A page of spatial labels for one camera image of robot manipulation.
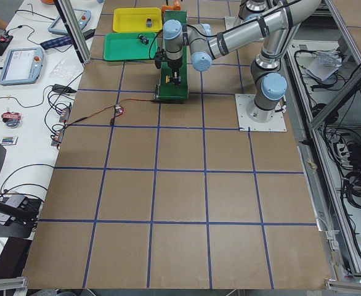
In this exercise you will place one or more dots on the blue striped pencil case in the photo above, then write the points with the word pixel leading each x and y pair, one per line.
pixel 56 42

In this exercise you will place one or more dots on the yellow plastic tray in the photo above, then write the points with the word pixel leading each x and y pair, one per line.
pixel 133 20

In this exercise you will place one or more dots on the small motor controller board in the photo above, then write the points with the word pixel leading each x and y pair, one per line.
pixel 119 110

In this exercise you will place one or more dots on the green push button switch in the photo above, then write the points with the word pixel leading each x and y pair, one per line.
pixel 144 40

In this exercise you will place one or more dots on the aluminium frame post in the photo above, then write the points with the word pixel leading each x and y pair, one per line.
pixel 66 13

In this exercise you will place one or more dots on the green conveyor belt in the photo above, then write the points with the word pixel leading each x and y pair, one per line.
pixel 168 92

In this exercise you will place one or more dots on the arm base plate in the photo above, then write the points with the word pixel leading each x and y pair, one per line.
pixel 251 118
pixel 230 22

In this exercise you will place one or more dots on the plain orange cylinder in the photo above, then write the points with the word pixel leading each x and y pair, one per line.
pixel 177 5

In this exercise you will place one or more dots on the orange cylinder with 4680 print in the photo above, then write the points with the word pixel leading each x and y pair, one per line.
pixel 166 7

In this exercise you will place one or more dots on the green plastic tray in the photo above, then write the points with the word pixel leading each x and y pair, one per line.
pixel 127 46

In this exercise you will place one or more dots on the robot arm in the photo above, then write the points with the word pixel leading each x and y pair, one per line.
pixel 276 25

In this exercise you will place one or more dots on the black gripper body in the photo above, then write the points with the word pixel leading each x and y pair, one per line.
pixel 174 65

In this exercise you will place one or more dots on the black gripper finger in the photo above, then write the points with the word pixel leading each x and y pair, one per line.
pixel 176 79

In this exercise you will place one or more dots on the teach pendant with red button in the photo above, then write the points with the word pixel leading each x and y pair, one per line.
pixel 22 66

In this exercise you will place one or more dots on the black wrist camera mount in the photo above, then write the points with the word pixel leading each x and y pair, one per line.
pixel 159 58

